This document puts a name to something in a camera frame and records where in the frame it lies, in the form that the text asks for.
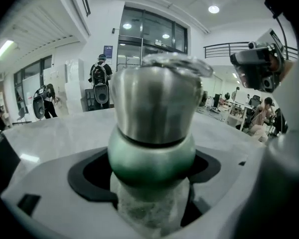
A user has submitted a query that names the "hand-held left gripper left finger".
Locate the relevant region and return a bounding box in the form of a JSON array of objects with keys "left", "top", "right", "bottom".
[{"left": 0, "top": 147, "right": 162, "bottom": 239}]

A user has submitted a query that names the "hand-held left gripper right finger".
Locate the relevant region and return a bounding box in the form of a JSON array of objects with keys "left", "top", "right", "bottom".
[{"left": 164, "top": 149, "right": 262, "bottom": 239}]

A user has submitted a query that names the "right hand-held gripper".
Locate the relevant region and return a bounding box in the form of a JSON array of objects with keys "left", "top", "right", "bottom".
[{"left": 229, "top": 28, "right": 286, "bottom": 93}]

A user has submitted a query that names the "dark metal canister body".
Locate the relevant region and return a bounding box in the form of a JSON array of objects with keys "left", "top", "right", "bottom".
[{"left": 107, "top": 127, "right": 197, "bottom": 236}]

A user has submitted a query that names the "person's right forearm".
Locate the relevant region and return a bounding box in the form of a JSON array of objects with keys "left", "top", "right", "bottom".
[{"left": 279, "top": 58, "right": 299, "bottom": 87}]

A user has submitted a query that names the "person's right hand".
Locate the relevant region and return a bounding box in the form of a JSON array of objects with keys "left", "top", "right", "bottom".
[{"left": 268, "top": 50, "right": 286, "bottom": 74}]

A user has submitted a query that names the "black balcony railing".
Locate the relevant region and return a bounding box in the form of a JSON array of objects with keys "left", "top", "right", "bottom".
[{"left": 203, "top": 41, "right": 299, "bottom": 61}]

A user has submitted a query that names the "person's grey shirt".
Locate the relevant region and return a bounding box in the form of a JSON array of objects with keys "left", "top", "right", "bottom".
[{"left": 271, "top": 56, "right": 299, "bottom": 139}]

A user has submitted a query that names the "glass entrance door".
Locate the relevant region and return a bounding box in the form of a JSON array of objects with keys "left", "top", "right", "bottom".
[{"left": 116, "top": 6, "right": 189, "bottom": 72}]

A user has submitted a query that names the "white foam box stack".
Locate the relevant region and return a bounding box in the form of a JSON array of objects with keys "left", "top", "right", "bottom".
[{"left": 43, "top": 58, "right": 93, "bottom": 114}]

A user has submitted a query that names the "dark framed window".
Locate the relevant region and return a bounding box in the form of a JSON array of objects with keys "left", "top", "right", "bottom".
[{"left": 13, "top": 55, "right": 53, "bottom": 112}]

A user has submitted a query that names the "black grey backpack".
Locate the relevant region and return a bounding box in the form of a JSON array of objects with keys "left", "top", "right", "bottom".
[{"left": 92, "top": 65, "right": 110, "bottom": 87}]

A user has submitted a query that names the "fluorescent ceiling light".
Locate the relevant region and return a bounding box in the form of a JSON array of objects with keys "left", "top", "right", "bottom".
[{"left": 0, "top": 40, "right": 14, "bottom": 60}]

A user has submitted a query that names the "black stair railing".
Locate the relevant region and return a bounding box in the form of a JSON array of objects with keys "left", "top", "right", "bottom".
[{"left": 77, "top": 0, "right": 92, "bottom": 17}]

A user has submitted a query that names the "blue wall poster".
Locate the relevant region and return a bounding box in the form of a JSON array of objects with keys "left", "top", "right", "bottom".
[{"left": 103, "top": 45, "right": 114, "bottom": 59}]

